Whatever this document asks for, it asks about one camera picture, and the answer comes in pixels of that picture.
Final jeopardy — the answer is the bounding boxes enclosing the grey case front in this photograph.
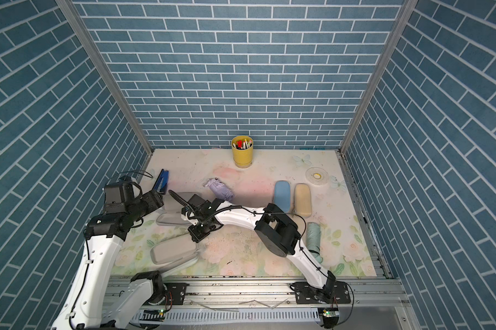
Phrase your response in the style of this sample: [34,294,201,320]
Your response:
[150,234,198,277]

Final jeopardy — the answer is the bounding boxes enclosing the beige zippered umbrella case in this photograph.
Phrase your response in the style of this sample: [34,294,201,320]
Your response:
[294,184,312,218]

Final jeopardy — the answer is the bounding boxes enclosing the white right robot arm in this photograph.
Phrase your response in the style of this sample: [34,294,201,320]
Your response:
[168,190,336,303]

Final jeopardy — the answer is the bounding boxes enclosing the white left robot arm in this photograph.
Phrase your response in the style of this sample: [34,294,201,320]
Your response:
[51,177,167,329]

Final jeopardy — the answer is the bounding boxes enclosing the grey open umbrella case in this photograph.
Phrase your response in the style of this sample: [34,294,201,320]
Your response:
[156,194,197,226]

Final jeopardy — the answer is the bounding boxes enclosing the lilac folded umbrella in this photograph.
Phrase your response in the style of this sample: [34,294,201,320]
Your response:
[204,178,234,202]

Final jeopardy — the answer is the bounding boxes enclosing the blue black stapler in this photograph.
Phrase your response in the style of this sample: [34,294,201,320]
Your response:
[153,169,169,195]

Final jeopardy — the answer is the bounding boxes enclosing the yellow pen cup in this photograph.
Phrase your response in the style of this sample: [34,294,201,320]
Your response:
[231,136,253,169]

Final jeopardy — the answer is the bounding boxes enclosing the markers in cup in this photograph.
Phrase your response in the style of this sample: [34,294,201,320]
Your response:
[232,139,253,150]

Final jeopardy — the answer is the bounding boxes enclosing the clear tape roll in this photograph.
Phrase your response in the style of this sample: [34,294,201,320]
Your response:
[305,167,330,186]

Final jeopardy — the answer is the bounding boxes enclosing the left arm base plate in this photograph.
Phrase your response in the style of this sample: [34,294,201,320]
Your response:
[143,283,188,307]

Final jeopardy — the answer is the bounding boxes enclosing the aluminium front rail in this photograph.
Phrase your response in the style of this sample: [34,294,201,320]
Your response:
[103,276,419,329]

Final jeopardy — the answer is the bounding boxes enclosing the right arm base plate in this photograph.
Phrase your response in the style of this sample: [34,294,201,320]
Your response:
[289,281,352,305]

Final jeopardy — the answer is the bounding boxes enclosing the aluminium corner post left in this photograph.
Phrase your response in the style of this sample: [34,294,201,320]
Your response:
[56,0,154,157]

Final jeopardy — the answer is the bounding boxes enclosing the aluminium corner post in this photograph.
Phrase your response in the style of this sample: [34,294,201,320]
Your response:
[340,0,418,154]
[56,0,154,157]

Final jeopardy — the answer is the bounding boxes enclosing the aluminium corner post right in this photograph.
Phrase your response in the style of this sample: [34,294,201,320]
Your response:
[340,0,418,154]

